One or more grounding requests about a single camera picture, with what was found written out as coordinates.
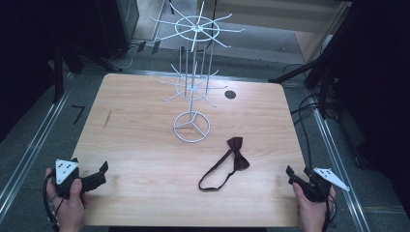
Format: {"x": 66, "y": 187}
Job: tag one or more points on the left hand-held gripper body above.
{"x": 66, "y": 170}

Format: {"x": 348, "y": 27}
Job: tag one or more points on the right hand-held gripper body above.
{"x": 317, "y": 188}

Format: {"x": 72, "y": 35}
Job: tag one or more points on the dark brown bow tie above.
{"x": 239, "y": 161}

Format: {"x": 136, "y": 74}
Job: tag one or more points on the person's right hand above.
{"x": 312, "y": 216}

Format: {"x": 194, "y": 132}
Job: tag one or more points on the person's left hand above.
{"x": 69, "y": 212}

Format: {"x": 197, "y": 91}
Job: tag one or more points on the black metal stand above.
{"x": 324, "y": 96}

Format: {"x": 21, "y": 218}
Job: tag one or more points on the black table grommet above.
{"x": 230, "y": 94}

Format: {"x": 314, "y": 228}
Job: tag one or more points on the black stand leg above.
{"x": 96, "y": 60}

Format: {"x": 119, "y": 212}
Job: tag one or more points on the dark cabinet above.
{"x": 119, "y": 25}

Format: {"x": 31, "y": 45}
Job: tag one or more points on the metal floor rail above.
{"x": 32, "y": 151}
{"x": 325, "y": 132}

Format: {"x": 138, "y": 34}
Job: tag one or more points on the black stand post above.
{"x": 58, "y": 74}

